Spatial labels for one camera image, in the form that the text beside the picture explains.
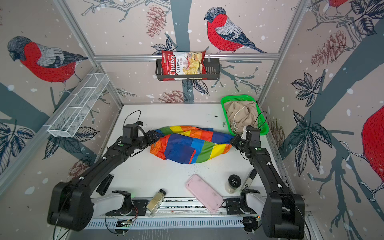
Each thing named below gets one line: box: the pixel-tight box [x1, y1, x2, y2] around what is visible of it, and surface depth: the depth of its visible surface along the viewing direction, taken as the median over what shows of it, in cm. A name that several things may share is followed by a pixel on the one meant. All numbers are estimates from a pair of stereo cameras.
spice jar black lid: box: [146, 189, 167, 217], surface depth 74 cm
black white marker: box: [242, 168, 257, 191], surface depth 81 cm
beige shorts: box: [224, 101, 258, 135], surface depth 105 cm
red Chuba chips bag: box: [161, 50, 208, 82], surface depth 90 cm
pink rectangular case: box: [186, 174, 224, 213], surface depth 78 cm
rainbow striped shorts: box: [150, 126, 235, 165], surface depth 87 cm
